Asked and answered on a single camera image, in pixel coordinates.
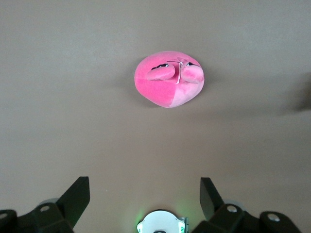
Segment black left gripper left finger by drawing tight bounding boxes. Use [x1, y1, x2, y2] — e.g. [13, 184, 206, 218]
[0, 176, 90, 233]

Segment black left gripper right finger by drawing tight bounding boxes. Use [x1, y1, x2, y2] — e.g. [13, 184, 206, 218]
[191, 177, 302, 233]

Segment round pink plush toy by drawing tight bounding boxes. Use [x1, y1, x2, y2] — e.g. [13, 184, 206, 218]
[133, 50, 205, 109]

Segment brown table mat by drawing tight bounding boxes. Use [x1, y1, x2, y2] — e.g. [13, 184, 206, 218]
[0, 0, 311, 233]

